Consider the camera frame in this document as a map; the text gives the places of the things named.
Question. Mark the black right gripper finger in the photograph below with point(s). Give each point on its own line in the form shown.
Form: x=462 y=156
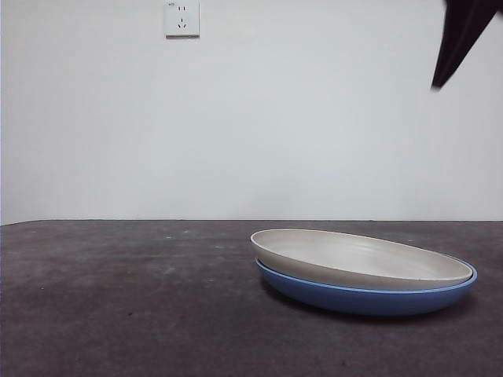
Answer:
x=460 y=35

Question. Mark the blue round plate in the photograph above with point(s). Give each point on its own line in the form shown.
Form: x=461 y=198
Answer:
x=353 y=302

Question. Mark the white wall socket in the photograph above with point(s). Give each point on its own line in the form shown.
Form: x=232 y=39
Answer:
x=182 y=19

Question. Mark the white round plate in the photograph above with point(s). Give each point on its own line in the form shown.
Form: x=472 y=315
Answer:
x=353 y=259

